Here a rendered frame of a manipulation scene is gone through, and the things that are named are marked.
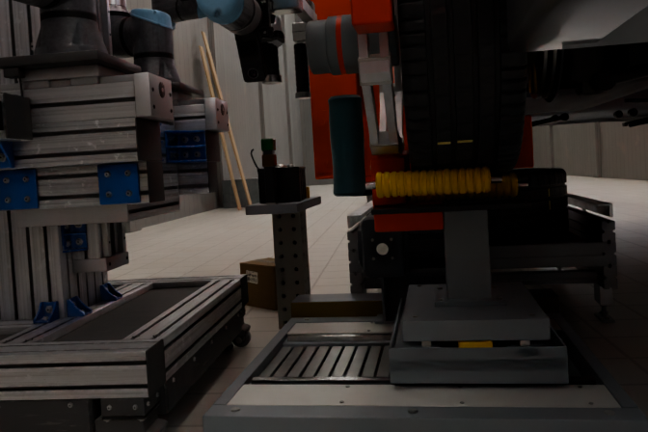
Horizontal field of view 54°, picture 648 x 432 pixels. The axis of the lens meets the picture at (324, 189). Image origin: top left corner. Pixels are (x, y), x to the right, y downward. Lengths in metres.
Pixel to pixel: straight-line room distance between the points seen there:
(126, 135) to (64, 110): 0.14
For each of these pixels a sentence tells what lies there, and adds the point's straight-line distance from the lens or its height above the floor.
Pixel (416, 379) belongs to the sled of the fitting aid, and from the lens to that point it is 1.40.
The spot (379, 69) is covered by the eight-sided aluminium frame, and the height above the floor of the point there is 0.74.
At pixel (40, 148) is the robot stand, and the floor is 0.63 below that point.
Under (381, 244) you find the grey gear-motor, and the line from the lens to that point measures 1.81.
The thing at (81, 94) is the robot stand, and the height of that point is 0.74.
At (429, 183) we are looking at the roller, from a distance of 1.38.
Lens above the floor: 0.56
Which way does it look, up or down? 2 degrees down
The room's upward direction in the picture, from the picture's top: 3 degrees counter-clockwise
